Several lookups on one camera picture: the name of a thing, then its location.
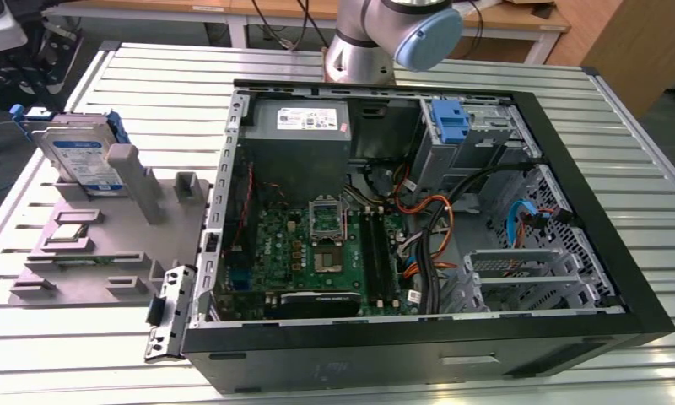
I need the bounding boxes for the hard disk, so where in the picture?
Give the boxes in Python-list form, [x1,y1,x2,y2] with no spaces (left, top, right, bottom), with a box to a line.
[9,104,132,196]

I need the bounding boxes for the blue data wire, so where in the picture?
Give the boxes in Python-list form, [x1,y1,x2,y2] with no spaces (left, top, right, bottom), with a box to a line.
[506,197,543,253]

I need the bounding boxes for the disk power wire black plug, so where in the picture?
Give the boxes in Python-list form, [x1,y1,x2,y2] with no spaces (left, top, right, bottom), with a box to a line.
[517,207,574,254]

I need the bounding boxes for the metal disk bay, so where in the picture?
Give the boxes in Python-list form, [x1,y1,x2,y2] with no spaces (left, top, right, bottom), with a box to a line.
[462,247,593,314]

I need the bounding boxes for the white desk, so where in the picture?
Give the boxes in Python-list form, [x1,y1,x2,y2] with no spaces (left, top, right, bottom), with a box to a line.
[43,0,342,50]

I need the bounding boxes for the silver CPU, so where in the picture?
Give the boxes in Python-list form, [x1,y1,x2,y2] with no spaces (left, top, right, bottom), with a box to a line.
[47,223,90,244]

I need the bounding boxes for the grey parts rack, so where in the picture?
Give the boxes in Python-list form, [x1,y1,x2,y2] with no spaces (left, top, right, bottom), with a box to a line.
[8,143,214,311]

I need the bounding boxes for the grey power supply unit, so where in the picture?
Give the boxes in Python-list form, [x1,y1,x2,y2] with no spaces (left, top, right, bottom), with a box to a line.
[240,99,355,203]

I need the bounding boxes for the green motherboard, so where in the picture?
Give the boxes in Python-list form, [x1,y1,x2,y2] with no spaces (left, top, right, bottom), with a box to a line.
[216,192,429,317]

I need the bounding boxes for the metal socket cover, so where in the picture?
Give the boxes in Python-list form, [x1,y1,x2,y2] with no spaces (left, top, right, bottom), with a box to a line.
[307,197,349,245]

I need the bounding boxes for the blue expansion slot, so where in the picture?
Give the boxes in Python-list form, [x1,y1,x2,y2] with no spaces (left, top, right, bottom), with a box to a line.
[228,269,254,293]

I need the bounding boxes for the CPU socket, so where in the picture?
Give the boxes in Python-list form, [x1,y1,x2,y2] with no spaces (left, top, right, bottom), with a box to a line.
[313,246,349,274]

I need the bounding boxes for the metal drive cage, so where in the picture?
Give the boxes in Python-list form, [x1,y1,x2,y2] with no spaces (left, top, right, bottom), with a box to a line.
[418,97,542,193]

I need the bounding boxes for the black RAM slot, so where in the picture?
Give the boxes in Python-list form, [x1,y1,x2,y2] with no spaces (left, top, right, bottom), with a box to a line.
[377,205,401,309]
[369,205,393,309]
[362,205,386,309]
[383,205,407,309]

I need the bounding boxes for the black graphics card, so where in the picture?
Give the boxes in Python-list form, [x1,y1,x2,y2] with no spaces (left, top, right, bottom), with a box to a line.
[263,289,365,320]

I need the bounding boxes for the wooden top desk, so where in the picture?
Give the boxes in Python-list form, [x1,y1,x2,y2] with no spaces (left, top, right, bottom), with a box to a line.
[461,0,574,64]

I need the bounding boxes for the black PC case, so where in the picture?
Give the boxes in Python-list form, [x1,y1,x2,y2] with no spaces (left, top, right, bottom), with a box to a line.
[144,78,675,396]

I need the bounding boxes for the wooden cabinet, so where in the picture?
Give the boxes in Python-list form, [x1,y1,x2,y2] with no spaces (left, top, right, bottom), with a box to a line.
[550,0,675,122]

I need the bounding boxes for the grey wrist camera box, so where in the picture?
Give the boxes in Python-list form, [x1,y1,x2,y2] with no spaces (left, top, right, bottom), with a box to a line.
[0,0,29,56]

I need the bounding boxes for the black plastic air duct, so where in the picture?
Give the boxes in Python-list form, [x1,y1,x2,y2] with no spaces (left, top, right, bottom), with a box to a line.
[349,99,422,162]

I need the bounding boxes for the yellow black power wires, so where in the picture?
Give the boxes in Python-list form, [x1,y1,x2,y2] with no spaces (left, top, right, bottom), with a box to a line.
[342,183,385,208]

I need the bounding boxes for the blue plastic drive bracket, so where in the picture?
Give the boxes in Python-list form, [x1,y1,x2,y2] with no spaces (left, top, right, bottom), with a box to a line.
[429,100,470,145]

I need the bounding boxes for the orange red yellow wire harness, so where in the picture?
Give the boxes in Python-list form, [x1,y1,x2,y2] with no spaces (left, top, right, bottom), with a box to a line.
[393,162,458,282]

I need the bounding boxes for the grey wires white plug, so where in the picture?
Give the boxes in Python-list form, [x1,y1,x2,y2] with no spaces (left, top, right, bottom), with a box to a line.
[397,234,429,259]

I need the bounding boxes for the black sleeved cable bundle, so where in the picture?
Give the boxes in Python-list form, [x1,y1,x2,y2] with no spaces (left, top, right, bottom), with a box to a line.
[419,159,545,316]

